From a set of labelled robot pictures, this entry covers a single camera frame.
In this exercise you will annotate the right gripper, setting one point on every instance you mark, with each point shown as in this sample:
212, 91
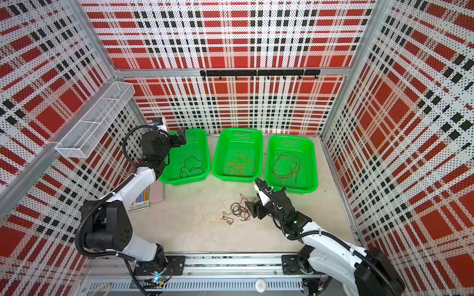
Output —
257, 207

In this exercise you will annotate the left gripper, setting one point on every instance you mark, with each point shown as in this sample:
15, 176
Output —
181, 137

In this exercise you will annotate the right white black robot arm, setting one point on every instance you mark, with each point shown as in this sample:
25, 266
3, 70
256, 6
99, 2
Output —
362, 272

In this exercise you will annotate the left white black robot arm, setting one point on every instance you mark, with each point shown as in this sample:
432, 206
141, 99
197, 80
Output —
105, 228

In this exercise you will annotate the left green plastic basket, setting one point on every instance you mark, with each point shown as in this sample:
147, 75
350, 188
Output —
189, 163

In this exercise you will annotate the green plastic basket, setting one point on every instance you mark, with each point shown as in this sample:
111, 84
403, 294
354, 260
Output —
238, 156
189, 163
291, 163

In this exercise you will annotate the middle green plastic basket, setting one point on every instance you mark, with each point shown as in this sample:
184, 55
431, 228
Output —
238, 156

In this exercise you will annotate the colourful marker box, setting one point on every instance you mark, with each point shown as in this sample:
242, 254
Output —
153, 194

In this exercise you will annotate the right green plastic basket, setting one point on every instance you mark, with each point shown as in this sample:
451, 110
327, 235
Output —
291, 163

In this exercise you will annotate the white round knob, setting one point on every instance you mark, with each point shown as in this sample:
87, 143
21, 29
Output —
260, 285

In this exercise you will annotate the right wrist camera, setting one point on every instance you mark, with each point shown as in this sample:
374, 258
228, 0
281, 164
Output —
265, 194

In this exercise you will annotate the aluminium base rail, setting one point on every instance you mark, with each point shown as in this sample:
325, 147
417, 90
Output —
211, 272

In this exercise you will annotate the white wire mesh shelf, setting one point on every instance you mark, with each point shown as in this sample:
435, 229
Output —
82, 139

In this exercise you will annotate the black hook rail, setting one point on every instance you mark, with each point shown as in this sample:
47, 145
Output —
261, 72

